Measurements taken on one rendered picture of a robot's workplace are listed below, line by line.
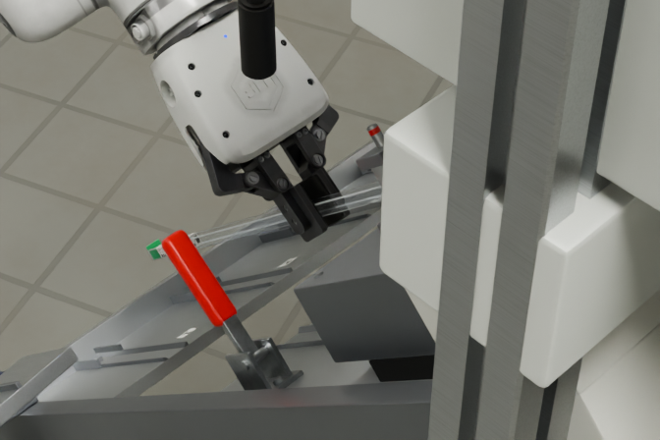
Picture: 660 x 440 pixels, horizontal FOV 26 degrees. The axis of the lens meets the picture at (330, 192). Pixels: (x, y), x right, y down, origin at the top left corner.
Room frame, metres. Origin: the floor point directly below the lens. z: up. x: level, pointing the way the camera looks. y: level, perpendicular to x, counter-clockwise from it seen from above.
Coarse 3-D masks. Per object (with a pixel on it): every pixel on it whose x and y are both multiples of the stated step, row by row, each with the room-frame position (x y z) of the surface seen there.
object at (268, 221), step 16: (336, 192) 0.74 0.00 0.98; (352, 192) 0.71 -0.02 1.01; (368, 192) 0.70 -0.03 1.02; (320, 208) 0.73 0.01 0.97; (336, 208) 0.72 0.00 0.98; (352, 208) 0.71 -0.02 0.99; (240, 224) 0.80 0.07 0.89; (256, 224) 0.78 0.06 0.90; (272, 224) 0.77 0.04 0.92; (288, 224) 0.76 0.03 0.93; (192, 240) 0.84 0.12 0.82; (208, 240) 0.83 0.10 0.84; (224, 240) 0.81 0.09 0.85; (160, 256) 0.88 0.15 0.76
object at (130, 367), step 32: (352, 224) 0.84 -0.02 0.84; (256, 256) 0.89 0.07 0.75; (288, 256) 0.83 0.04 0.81; (320, 256) 0.80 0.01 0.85; (224, 288) 0.83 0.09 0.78; (256, 288) 0.78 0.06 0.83; (288, 288) 0.77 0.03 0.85; (160, 320) 0.82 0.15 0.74; (192, 320) 0.77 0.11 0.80; (96, 352) 0.80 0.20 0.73; (128, 352) 0.76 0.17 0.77; (160, 352) 0.72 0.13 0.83; (192, 352) 0.70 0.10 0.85; (64, 384) 0.76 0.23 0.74; (96, 384) 0.71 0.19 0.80; (128, 384) 0.67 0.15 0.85
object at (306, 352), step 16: (304, 336) 0.60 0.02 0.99; (288, 352) 0.58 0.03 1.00; (304, 352) 0.56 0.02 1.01; (320, 352) 0.55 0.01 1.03; (304, 368) 0.53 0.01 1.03; (320, 368) 0.52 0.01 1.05; (336, 368) 0.51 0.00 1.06; (352, 368) 0.50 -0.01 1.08; (368, 368) 0.49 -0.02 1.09; (240, 384) 0.56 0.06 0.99; (304, 384) 0.51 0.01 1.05; (320, 384) 0.50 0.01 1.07; (336, 384) 0.49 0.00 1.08; (352, 384) 0.48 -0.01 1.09
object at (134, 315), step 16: (368, 144) 1.06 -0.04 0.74; (352, 160) 1.04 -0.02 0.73; (336, 176) 1.02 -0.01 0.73; (352, 176) 1.03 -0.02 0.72; (272, 208) 0.97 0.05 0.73; (240, 240) 0.93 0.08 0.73; (256, 240) 0.94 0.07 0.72; (208, 256) 0.91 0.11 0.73; (224, 256) 0.91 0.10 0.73; (240, 256) 0.92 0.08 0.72; (176, 272) 0.89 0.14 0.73; (160, 288) 0.87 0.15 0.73; (176, 288) 0.87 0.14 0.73; (128, 304) 0.85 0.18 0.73; (144, 304) 0.85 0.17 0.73; (160, 304) 0.86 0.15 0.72; (112, 320) 0.83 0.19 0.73; (128, 320) 0.83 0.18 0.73; (144, 320) 0.84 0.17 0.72; (80, 336) 0.81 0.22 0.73; (96, 336) 0.81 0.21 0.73; (112, 336) 0.82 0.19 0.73; (80, 352) 0.80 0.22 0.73
